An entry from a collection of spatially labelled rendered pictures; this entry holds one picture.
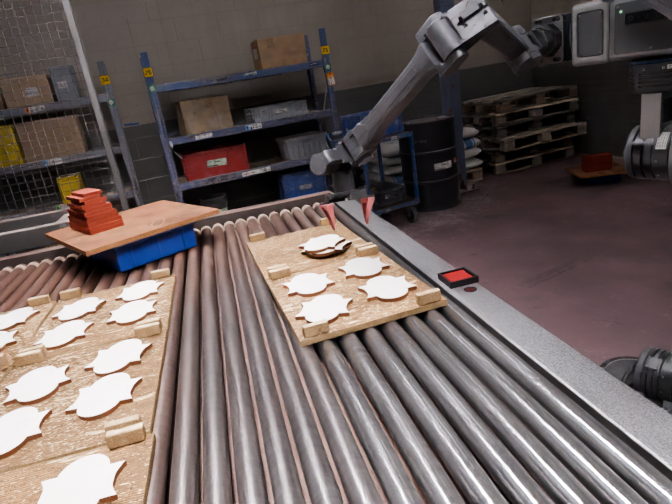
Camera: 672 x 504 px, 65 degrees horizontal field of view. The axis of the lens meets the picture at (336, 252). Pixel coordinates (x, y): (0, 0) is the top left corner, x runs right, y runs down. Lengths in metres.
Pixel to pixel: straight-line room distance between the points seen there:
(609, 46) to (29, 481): 1.55
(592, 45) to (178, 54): 5.09
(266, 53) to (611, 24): 4.44
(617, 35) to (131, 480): 1.43
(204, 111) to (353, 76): 1.98
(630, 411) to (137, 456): 0.76
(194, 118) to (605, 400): 5.04
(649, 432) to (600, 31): 1.03
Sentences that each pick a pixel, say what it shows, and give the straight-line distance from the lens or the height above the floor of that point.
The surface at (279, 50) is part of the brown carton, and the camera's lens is 5.71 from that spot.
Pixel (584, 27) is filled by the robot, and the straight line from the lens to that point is 1.61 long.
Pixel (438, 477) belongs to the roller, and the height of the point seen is 0.92.
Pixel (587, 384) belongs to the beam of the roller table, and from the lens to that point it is 0.98.
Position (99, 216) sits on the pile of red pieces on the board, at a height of 1.10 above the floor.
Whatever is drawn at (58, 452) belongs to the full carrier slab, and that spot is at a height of 0.94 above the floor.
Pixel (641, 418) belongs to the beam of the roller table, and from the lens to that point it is 0.92.
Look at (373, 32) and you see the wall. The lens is 6.80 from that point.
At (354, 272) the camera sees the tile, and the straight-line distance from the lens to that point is 1.41.
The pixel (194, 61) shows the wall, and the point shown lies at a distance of 6.21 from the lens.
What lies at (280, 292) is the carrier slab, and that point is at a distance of 1.39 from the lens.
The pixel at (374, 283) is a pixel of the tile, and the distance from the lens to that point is 1.32.
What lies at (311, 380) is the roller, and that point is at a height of 0.92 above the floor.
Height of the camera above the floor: 1.46
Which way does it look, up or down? 19 degrees down
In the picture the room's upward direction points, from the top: 9 degrees counter-clockwise
